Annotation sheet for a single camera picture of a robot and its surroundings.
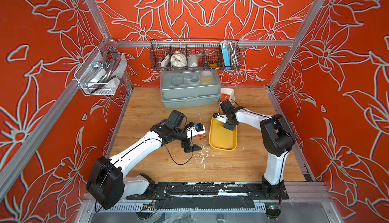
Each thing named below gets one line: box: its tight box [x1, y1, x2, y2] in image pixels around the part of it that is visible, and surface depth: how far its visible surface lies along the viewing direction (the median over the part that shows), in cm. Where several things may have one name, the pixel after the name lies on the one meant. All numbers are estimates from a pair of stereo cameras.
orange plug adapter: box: [220, 93, 231, 102], surface depth 108 cm
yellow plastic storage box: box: [208, 116, 238, 152], surface depth 92 cm
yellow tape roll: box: [200, 70, 213, 84], surface depth 105 cm
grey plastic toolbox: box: [160, 69, 222, 109], surface depth 100 cm
